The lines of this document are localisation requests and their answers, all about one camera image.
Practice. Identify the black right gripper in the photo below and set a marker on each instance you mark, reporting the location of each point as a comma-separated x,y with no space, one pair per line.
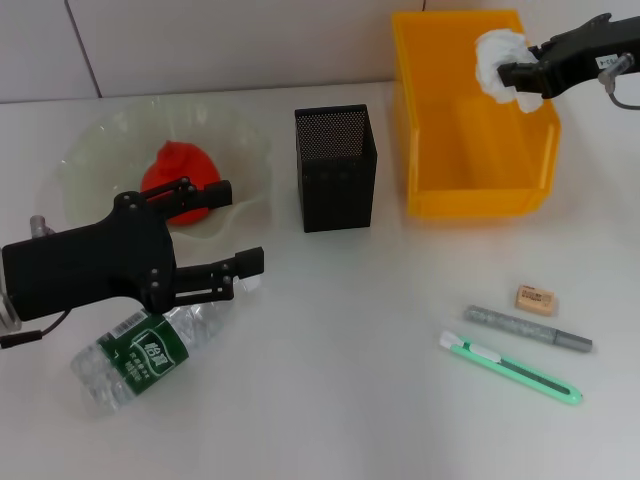
575,55

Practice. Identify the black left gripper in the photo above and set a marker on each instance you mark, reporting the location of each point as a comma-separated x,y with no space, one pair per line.
90,270

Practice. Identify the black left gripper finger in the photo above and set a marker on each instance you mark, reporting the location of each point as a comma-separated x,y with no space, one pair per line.
250,262

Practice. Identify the white paper ball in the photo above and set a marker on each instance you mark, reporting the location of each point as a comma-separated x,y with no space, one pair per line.
495,50

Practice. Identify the red-orange toy orange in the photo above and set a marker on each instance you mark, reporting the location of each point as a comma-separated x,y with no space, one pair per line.
175,160

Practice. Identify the clear green-label water bottle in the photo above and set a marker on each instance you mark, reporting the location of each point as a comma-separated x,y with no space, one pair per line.
150,355

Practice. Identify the pale green glass fruit plate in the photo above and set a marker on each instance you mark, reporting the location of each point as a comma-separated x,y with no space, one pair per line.
240,145

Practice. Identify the black mesh pen holder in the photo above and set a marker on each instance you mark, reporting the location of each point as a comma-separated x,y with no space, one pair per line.
340,190

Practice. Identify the beige eraser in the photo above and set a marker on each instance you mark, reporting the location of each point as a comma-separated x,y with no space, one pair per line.
534,300

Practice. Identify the grey marker pen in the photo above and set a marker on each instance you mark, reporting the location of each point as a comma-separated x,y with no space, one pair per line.
520,327

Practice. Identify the green utility knife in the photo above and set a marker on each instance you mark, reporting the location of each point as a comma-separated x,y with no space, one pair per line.
515,370

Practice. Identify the yellow plastic bin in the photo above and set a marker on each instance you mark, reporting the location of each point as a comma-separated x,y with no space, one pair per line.
450,150

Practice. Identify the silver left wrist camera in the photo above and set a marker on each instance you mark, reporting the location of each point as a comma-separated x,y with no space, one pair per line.
7,315

